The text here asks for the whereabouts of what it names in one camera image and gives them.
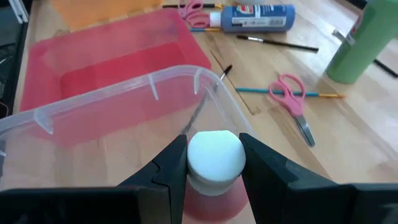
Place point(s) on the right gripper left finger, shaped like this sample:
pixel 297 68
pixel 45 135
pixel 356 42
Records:
pixel 174 161

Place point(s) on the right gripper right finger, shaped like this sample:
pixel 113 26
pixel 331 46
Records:
pixel 261 168

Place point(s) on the red paint bottle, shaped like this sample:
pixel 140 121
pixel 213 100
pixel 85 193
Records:
pixel 214 155

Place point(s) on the blue paint bottle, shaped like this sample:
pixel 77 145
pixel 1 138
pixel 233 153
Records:
pixel 264 18

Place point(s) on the green paint bottle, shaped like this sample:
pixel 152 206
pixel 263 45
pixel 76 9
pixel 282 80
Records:
pixel 360 49

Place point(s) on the thin black paint brush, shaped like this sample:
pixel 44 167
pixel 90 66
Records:
pixel 226 71

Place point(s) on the clear plastic bin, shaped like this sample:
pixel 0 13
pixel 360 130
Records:
pixel 93 161

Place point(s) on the long black brush silver ferrule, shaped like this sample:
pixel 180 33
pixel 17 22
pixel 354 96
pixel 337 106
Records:
pixel 289 45

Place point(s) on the pink plastic bin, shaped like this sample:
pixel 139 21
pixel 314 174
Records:
pixel 109 46

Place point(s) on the black aluminium table frame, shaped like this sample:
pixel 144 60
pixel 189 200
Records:
pixel 21 53

